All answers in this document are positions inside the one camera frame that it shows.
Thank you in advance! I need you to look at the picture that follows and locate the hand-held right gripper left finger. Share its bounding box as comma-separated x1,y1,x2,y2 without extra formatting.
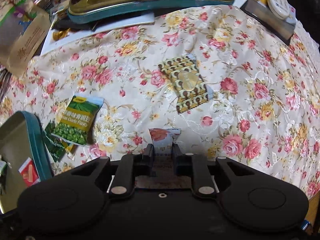
71,144,155,198

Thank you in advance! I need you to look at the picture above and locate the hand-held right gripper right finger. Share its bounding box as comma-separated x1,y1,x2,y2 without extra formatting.
172,144,253,198

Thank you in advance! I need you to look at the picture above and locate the white orange snack packet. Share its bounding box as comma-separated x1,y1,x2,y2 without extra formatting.
148,127,181,178

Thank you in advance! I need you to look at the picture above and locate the brown gold patterned packet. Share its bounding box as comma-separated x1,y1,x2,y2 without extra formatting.
158,53,213,114

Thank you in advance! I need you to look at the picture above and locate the green pea snack packet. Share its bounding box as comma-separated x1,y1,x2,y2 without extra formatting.
51,94,104,145

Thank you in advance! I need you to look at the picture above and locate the green candy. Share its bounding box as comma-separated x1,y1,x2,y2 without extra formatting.
43,120,67,163

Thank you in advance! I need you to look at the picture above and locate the red white snack packet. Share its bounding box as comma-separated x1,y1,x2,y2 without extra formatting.
18,157,41,187

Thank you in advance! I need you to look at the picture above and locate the teal tin tray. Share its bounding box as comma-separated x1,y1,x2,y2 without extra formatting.
0,111,53,214

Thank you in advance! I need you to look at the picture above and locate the teal tin with snacks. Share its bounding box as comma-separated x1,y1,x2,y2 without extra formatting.
67,0,235,25

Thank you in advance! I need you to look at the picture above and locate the floral tablecloth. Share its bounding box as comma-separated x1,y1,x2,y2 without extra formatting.
0,5,320,200

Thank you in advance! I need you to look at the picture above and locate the white flat board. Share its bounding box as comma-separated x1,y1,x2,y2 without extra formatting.
40,11,156,56

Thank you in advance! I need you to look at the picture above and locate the black snack packet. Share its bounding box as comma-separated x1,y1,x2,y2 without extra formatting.
54,17,100,32

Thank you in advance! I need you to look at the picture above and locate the small gold foil candy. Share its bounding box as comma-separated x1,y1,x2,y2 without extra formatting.
51,28,72,42

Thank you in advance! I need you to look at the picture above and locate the dark book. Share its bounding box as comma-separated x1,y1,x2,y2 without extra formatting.
240,0,297,46

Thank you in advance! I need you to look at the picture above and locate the kraft paper snack bag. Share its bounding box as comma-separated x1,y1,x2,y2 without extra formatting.
0,0,52,78

